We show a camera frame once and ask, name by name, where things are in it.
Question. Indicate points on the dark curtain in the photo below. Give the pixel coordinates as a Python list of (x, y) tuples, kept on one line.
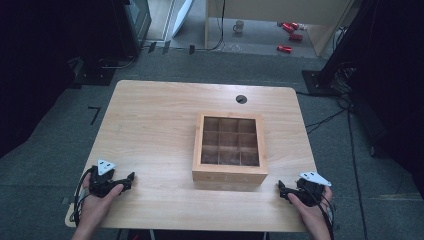
[(30, 66)]

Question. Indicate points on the black table grommet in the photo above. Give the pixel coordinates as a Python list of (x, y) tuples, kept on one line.
[(241, 99)]

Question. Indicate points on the person's right hand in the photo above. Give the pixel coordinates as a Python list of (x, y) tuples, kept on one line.
[(311, 215)]

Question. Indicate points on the black equipment cabinet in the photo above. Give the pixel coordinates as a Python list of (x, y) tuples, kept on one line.
[(133, 23)]

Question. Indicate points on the red can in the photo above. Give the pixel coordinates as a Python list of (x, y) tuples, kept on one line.
[(295, 37), (288, 26), (284, 49)]

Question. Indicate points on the wooden compartment box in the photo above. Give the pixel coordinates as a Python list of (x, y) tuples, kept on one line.
[(230, 146)]

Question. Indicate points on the person's left hand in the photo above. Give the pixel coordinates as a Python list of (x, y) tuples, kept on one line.
[(96, 206)]

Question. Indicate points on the black floor base plate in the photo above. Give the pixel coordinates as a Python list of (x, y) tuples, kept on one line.
[(93, 75)]

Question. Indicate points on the grey mug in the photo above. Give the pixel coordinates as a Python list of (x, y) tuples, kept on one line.
[(238, 26)]

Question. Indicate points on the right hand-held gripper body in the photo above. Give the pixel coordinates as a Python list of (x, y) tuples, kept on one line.
[(311, 188)]

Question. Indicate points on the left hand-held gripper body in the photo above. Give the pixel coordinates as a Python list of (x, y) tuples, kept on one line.
[(100, 183)]

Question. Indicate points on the white board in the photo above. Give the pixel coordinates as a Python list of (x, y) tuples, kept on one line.
[(182, 15)]

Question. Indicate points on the black metal stand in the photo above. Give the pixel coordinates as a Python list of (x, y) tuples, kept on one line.
[(343, 46)]

